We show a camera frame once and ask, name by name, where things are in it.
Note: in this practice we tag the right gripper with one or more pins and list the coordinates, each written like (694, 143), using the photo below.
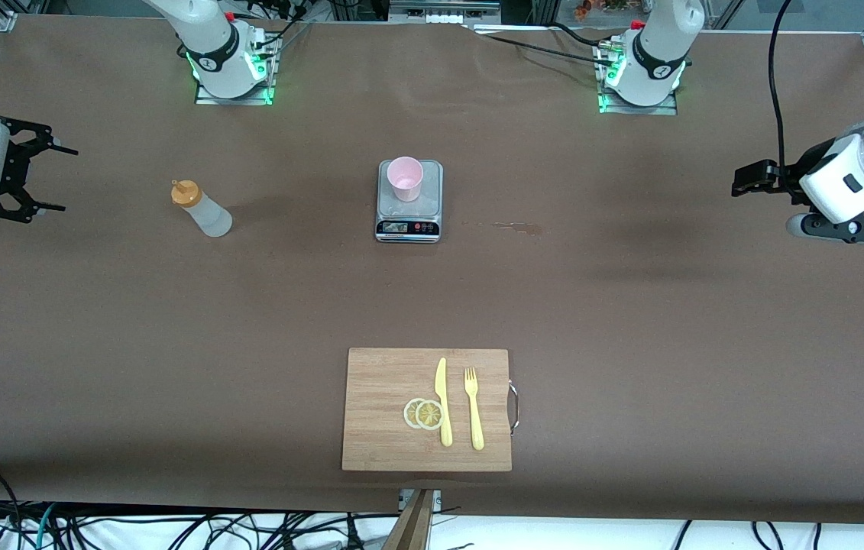
(17, 169)

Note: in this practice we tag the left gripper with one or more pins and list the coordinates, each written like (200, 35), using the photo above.
(789, 178)

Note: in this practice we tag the pink plastic cup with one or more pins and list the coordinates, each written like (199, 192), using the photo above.
(405, 187)

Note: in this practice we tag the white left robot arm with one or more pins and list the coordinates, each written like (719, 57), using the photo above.
(661, 53)

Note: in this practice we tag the brown table cover sheet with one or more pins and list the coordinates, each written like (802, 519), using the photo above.
(172, 382)

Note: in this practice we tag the silver digital kitchen scale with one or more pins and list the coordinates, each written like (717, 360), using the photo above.
(432, 191)

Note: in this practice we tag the grey power strip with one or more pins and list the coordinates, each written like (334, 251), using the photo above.
(443, 15)

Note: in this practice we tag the yellow plastic fork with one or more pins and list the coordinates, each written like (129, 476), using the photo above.
(476, 420)

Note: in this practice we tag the yellow plastic knife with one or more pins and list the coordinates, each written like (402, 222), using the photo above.
(444, 420)

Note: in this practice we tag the lemon slice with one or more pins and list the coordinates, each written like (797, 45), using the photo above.
(429, 415)
(409, 413)

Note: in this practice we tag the wooden cutting board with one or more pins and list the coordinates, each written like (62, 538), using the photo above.
(378, 428)

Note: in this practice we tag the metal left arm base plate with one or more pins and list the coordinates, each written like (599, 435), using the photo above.
(638, 110)

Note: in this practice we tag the aluminium frame profile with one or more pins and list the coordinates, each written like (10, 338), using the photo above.
(2, 17)

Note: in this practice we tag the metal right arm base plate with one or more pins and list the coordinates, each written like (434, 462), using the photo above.
(237, 100)

